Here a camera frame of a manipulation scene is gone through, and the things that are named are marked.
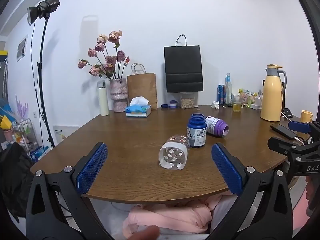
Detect yellow thermos jug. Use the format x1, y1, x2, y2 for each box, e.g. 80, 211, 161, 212
260, 64, 287, 122

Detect clear glass bottle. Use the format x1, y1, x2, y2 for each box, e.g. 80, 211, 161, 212
224, 73, 233, 106

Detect blue plastic bottle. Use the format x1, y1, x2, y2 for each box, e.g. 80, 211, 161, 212
187, 113, 207, 147

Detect blue white package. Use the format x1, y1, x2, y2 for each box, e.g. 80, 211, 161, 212
30, 146, 50, 163

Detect brown paper bag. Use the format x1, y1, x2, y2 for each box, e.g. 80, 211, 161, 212
127, 63, 158, 110

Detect blue drink can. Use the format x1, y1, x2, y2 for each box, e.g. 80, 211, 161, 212
217, 84, 225, 105

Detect white board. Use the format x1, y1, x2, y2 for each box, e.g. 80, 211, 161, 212
53, 125, 80, 145

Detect purple decoration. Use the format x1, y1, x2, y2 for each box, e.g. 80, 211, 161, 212
15, 95, 29, 121

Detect black smartphone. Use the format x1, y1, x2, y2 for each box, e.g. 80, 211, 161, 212
270, 124, 298, 140

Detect pile of small packets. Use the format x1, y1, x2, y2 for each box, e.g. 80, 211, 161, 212
239, 89, 258, 108

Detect pink vase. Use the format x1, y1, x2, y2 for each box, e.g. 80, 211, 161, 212
109, 78, 128, 112

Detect wire rack cart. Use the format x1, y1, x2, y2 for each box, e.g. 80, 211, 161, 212
12, 119, 38, 155

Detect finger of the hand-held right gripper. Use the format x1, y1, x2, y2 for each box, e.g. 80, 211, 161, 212
267, 137, 320, 160
288, 120, 320, 143

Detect wall poster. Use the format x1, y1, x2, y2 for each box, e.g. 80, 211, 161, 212
16, 35, 28, 62

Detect yellow mug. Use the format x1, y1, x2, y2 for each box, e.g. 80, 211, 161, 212
300, 110, 313, 123

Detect clear jar of oats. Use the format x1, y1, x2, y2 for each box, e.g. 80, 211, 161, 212
180, 92, 195, 109

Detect dark cloth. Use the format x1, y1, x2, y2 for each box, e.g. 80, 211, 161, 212
0, 142, 34, 218

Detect black paper bag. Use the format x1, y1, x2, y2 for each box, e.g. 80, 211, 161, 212
164, 34, 203, 93

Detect white bottle with purple lid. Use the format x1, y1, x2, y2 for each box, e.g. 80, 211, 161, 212
205, 116, 229, 137

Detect glass of yellow liquid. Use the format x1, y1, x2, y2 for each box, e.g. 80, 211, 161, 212
232, 95, 243, 112

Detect black studio light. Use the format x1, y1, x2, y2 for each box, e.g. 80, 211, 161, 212
27, 0, 62, 26

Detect clear floral glass cup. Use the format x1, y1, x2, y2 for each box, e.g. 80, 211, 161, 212
159, 134, 190, 171

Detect white thermos bottle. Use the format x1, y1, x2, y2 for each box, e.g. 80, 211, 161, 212
97, 80, 110, 116

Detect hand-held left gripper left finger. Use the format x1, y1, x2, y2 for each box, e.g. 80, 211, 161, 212
26, 142, 113, 240

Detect black light stand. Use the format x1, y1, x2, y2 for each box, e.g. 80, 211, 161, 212
32, 17, 56, 148

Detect pink cloth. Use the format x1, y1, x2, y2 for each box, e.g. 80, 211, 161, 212
122, 191, 237, 238

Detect dried rose bouquet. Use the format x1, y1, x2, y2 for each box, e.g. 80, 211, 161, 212
78, 30, 130, 80

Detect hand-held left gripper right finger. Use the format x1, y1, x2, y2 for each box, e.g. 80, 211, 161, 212
207, 142, 294, 240

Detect blue tissue box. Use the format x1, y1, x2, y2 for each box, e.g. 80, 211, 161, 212
126, 97, 152, 117

